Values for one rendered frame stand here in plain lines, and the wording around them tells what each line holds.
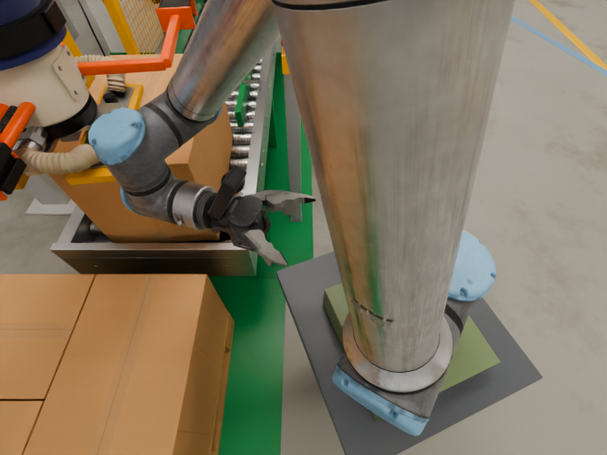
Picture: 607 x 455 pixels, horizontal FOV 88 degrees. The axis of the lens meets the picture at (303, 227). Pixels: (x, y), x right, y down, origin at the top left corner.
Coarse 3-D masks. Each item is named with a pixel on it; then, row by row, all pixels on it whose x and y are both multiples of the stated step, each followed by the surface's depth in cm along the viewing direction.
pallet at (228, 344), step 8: (232, 320) 153; (232, 328) 153; (232, 336) 153; (224, 344) 138; (224, 352) 137; (224, 360) 146; (224, 368) 144; (224, 376) 142; (224, 384) 140; (224, 392) 138; (224, 400) 137; (216, 408) 124; (216, 416) 124; (216, 424) 131; (216, 432) 130; (216, 440) 128; (216, 448) 127
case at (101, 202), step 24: (144, 72) 113; (168, 72) 113; (96, 96) 105; (144, 96) 105; (216, 120) 121; (72, 144) 92; (192, 144) 92; (216, 144) 120; (192, 168) 92; (216, 168) 119; (72, 192) 95; (96, 192) 96; (216, 192) 118; (96, 216) 105; (120, 216) 106; (120, 240) 118; (144, 240) 118; (168, 240) 119; (192, 240) 120
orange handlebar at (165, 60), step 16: (176, 16) 79; (176, 32) 76; (80, 64) 66; (96, 64) 66; (112, 64) 67; (128, 64) 67; (144, 64) 67; (160, 64) 68; (0, 112) 58; (16, 112) 57; (32, 112) 59; (16, 128) 56
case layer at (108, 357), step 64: (0, 320) 103; (64, 320) 103; (128, 320) 103; (192, 320) 103; (0, 384) 93; (64, 384) 93; (128, 384) 93; (192, 384) 98; (0, 448) 84; (64, 448) 84; (128, 448) 84; (192, 448) 98
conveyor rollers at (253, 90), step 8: (200, 16) 231; (184, 48) 206; (256, 72) 192; (256, 88) 181; (232, 96) 175; (248, 96) 175; (256, 96) 175; (232, 104) 170; (248, 104) 170; (232, 112) 165; (248, 112) 165; (232, 120) 167; (248, 120) 167; (232, 128) 160; (240, 128) 160; (248, 128) 160; (240, 136) 155; (248, 136) 155; (232, 152) 150; (240, 152) 150; (248, 152) 150; (232, 160) 145; (240, 160) 145; (240, 192) 134; (96, 232) 125; (224, 232) 125
